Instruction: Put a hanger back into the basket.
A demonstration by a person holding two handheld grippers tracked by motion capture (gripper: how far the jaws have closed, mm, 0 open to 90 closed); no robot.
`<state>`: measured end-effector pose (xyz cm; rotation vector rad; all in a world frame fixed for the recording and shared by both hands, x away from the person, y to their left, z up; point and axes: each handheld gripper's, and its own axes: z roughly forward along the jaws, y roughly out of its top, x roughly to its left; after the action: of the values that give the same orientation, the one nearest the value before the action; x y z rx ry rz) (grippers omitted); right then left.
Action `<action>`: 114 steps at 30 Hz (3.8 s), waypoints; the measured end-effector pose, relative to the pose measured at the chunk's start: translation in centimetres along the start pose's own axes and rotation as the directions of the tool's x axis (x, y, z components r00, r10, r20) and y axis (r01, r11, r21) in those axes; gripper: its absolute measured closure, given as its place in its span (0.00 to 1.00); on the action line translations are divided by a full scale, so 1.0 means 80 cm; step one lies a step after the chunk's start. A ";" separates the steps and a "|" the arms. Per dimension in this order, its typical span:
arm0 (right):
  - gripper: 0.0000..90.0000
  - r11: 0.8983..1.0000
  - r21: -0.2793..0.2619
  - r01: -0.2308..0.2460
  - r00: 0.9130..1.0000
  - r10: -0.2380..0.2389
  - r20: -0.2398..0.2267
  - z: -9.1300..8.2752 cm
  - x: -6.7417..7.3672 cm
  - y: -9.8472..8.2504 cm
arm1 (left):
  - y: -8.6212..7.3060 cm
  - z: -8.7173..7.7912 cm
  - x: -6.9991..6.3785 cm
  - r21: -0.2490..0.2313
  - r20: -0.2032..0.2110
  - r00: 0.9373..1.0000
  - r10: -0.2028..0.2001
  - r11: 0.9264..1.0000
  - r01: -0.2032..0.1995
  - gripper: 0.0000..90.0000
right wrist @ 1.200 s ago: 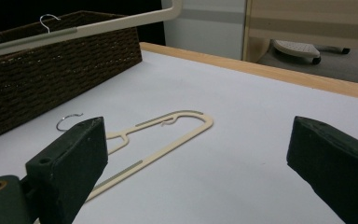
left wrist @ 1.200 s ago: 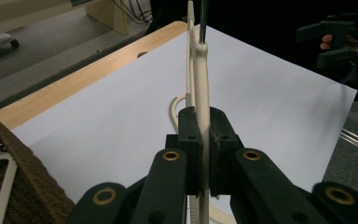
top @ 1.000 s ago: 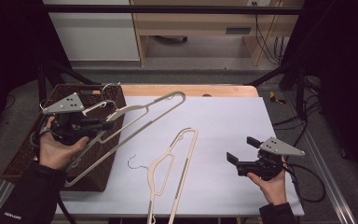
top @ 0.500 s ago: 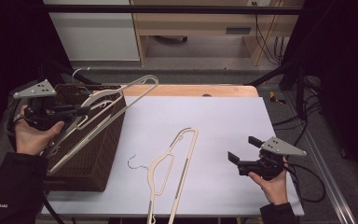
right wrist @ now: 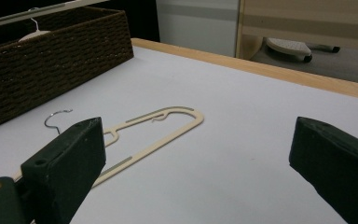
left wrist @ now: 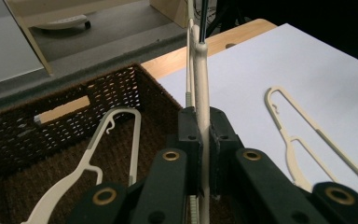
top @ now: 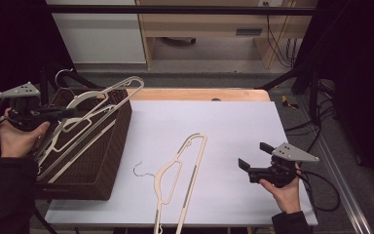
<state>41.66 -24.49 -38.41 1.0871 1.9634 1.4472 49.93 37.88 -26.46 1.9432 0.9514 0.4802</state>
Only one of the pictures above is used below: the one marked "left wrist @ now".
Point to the light wooden desk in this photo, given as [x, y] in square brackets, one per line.
[121, 4]

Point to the white table sheet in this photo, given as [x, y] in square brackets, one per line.
[261, 62]

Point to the cream plastic clothes hanger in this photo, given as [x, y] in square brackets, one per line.
[59, 189]
[202, 87]
[290, 155]

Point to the black frame leg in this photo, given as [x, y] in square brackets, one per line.
[203, 18]

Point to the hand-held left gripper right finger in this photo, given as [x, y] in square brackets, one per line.
[254, 186]

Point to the brown woven basket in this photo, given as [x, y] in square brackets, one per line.
[12, 155]

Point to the black curtain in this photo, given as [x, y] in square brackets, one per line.
[323, 18]

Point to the white cabinet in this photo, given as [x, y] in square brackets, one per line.
[0, 46]

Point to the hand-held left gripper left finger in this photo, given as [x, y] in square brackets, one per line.
[167, 186]

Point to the chair base with caster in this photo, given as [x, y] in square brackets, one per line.
[62, 22]

